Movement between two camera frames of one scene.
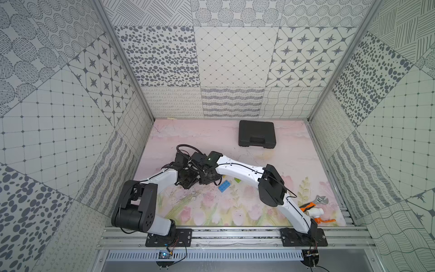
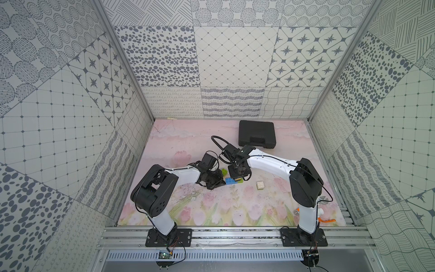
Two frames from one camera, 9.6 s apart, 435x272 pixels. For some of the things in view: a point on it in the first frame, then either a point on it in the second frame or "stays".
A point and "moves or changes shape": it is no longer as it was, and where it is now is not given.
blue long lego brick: (224, 186) moves or changes shape
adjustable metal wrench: (320, 199) stays
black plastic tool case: (255, 133) stays
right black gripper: (204, 180) → (230, 168)
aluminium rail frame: (341, 237) stays
